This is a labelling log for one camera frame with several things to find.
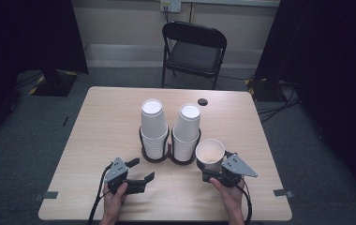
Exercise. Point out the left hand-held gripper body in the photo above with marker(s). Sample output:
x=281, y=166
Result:
x=116, y=173

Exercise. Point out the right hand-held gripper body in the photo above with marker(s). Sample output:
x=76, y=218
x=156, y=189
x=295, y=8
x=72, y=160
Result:
x=234, y=172

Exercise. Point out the single white paper cup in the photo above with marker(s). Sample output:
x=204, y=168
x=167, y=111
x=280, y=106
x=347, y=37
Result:
x=210, y=153

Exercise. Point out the black double cup holder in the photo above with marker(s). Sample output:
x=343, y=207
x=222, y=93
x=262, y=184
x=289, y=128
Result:
x=167, y=157

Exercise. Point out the stack of white paper cups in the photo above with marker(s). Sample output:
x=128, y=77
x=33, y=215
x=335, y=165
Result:
x=186, y=129
x=152, y=125

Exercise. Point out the person's right hand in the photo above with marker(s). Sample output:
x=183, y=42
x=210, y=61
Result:
x=229, y=200

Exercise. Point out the person's left hand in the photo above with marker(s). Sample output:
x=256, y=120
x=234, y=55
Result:
x=113, y=203

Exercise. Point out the grey floor tape strip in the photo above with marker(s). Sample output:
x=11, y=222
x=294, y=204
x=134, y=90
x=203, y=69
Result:
x=284, y=193
x=46, y=195

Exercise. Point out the black round table grommet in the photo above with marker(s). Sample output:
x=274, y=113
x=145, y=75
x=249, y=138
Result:
x=202, y=102

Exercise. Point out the black stand base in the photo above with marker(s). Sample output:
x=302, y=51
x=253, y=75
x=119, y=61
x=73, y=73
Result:
x=265, y=90
x=54, y=82

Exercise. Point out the black folding chair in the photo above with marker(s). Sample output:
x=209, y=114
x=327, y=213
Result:
x=195, y=56

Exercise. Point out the dark curtain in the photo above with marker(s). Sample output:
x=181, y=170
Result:
x=26, y=47
x=329, y=62

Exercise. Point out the white wall socket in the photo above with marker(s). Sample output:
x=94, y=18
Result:
x=170, y=5

